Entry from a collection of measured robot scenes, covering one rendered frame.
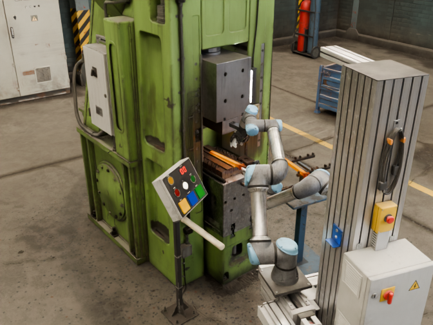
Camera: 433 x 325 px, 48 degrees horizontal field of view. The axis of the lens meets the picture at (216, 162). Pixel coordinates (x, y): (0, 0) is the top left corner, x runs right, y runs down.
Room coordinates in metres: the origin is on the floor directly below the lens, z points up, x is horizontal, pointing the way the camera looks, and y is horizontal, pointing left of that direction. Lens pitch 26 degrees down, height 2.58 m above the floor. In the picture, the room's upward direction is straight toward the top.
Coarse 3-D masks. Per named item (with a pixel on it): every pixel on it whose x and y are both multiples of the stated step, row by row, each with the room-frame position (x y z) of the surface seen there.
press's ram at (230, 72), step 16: (208, 64) 3.12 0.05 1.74; (224, 64) 3.09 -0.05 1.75; (240, 64) 3.18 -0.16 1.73; (208, 80) 3.12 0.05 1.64; (224, 80) 3.09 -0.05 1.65; (240, 80) 3.18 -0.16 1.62; (208, 96) 3.12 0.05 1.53; (224, 96) 3.09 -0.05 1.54; (240, 96) 3.18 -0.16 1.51; (208, 112) 3.12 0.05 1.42; (224, 112) 3.10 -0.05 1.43; (240, 112) 3.19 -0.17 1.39
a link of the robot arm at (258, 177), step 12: (252, 168) 2.36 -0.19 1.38; (264, 168) 2.37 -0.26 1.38; (252, 180) 2.33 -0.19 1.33; (264, 180) 2.33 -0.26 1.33; (252, 192) 2.31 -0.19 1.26; (264, 192) 2.31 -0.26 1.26; (252, 204) 2.28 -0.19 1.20; (264, 204) 2.27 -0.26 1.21; (252, 216) 2.24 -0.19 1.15; (264, 216) 2.23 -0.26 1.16; (252, 228) 2.21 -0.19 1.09; (264, 228) 2.19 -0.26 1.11; (252, 240) 2.15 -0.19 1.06; (264, 240) 2.14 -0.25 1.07; (252, 252) 2.10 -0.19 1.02; (264, 252) 2.10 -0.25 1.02; (264, 264) 2.10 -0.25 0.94
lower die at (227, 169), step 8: (208, 152) 3.37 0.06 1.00; (216, 152) 3.39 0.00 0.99; (208, 160) 3.28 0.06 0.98; (216, 160) 3.26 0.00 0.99; (208, 168) 3.21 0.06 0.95; (216, 168) 3.14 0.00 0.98; (224, 168) 3.13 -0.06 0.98; (232, 168) 3.14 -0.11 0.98; (224, 176) 3.10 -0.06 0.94; (232, 176) 3.14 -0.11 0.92
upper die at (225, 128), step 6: (204, 120) 3.24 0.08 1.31; (210, 120) 3.19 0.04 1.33; (228, 120) 3.12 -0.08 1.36; (234, 120) 3.15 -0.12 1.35; (210, 126) 3.19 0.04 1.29; (216, 126) 3.13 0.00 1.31; (222, 126) 3.09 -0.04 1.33; (228, 126) 3.12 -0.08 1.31; (222, 132) 3.09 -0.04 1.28; (228, 132) 3.12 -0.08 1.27
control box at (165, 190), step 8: (184, 160) 2.83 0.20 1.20; (176, 168) 2.72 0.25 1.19; (184, 168) 2.78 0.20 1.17; (192, 168) 2.84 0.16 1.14; (160, 176) 2.66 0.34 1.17; (168, 176) 2.63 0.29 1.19; (176, 176) 2.68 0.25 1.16; (184, 176) 2.74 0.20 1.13; (160, 184) 2.57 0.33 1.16; (168, 184) 2.59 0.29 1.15; (176, 184) 2.64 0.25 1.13; (192, 184) 2.75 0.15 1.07; (160, 192) 2.57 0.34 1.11; (168, 192) 2.55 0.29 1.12; (184, 192) 2.66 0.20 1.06; (168, 200) 2.55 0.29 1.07; (176, 200) 2.56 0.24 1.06; (200, 200) 2.73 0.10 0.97; (168, 208) 2.55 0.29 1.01; (176, 208) 2.53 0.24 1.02; (192, 208) 2.62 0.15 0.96; (176, 216) 2.53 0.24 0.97; (184, 216) 2.54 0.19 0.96
